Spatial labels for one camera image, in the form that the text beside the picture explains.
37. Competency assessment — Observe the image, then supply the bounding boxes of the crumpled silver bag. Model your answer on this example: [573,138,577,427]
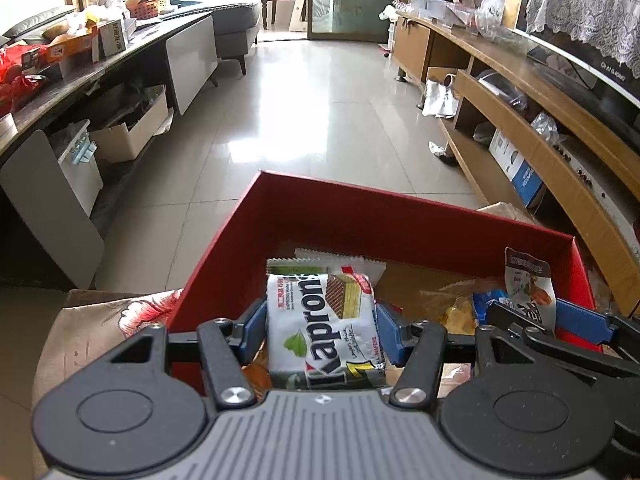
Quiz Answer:
[429,141,458,167]

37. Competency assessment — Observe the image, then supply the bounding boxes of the small white box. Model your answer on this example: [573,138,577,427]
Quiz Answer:
[97,17,128,56]

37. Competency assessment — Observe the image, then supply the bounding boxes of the blue white carton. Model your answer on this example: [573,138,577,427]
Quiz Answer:
[489,129,546,208]

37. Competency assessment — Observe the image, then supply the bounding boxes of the grey sofa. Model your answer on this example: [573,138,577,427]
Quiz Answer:
[0,0,261,77]

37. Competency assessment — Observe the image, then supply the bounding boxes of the flat screen television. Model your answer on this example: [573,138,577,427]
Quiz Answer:
[515,0,640,126]

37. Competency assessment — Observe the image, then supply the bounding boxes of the white storage bin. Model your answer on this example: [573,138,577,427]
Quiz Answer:
[49,119,104,217]

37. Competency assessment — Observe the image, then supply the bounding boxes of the clear plastic bag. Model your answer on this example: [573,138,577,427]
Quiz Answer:
[474,0,516,43]

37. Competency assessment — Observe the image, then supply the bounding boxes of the wooden media cabinet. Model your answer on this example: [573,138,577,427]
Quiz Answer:
[392,10,640,321]

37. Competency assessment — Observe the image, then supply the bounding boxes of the red cardboard box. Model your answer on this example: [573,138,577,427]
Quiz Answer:
[167,170,598,401]

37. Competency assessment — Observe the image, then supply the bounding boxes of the red bags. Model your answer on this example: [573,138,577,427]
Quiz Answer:
[0,42,48,116]

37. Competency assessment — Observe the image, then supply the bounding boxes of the white green wafer packet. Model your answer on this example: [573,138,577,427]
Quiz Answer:
[265,258,387,390]

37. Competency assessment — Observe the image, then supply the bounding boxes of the dark long desk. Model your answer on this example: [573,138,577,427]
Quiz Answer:
[0,10,216,171]

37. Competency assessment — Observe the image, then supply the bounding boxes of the white shopping bag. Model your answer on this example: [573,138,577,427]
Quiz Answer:
[421,74,461,118]

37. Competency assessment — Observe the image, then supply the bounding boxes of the open white cardboard box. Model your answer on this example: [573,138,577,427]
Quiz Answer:
[89,85,174,164]

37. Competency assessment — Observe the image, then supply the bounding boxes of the beige floral tablecloth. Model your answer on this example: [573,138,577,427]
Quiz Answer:
[32,287,206,480]

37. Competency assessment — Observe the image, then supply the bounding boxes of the long grey red packet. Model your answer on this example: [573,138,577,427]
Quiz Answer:
[294,248,387,286]

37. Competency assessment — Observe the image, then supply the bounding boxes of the silver date snack packet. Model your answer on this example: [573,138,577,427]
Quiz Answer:
[504,246,557,333]

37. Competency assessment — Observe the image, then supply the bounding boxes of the gold snack packet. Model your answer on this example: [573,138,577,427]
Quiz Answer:
[442,297,476,333]

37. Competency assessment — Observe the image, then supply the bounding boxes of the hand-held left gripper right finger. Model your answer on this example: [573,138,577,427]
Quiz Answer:
[375,302,531,408]

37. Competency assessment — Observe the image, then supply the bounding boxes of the white lace cloth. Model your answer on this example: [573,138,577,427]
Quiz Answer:
[525,0,640,68]

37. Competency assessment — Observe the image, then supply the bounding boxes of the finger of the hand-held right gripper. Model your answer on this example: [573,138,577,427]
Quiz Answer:
[554,299,640,357]
[486,300,640,379]

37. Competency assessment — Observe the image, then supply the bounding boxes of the glass sliding door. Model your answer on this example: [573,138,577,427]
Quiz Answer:
[306,0,401,43]

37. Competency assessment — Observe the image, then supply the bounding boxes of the blue sausage packet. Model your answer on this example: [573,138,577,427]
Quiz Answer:
[471,289,508,326]

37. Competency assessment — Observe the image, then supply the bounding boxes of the white cabinet door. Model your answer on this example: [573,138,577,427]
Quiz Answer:
[0,130,106,291]
[166,14,219,116]

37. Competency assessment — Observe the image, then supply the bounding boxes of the white audio device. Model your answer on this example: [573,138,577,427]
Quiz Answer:
[552,135,640,231]

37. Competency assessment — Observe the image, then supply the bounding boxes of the red snack packet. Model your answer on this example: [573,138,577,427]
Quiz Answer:
[242,362,273,403]

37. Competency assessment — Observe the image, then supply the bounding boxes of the orange woven basket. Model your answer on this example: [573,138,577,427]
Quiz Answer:
[125,0,171,20]

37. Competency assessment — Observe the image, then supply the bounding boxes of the yellow cardboard box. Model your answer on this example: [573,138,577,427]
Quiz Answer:
[42,25,101,66]

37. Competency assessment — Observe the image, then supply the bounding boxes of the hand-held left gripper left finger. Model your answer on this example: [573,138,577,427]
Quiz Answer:
[107,297,268,409]

